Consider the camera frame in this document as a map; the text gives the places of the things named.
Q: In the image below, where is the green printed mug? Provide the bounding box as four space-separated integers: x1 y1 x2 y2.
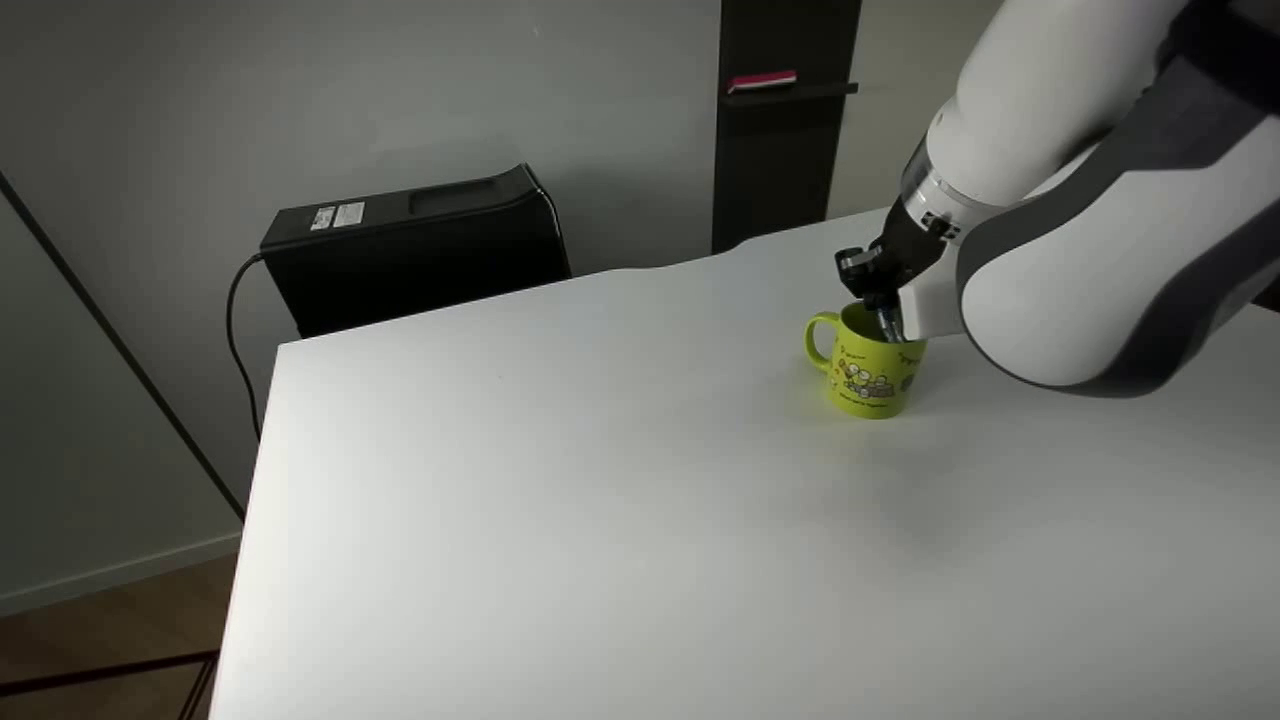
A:
804 300 929 420

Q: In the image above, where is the black shelf column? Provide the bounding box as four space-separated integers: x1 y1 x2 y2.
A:
711 0 864 257

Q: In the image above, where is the pink flat item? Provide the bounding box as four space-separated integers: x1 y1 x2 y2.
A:
726 69 800 97

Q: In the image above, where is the black computer tower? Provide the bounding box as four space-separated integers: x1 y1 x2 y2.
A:
259 163 574 340

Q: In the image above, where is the thin black slanted rod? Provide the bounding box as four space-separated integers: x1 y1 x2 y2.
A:
0 170 248 523

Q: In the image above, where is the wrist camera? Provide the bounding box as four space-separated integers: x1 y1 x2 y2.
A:
834 244 887 299

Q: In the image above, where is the black cable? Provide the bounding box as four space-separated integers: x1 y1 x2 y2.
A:
225 252 267 443

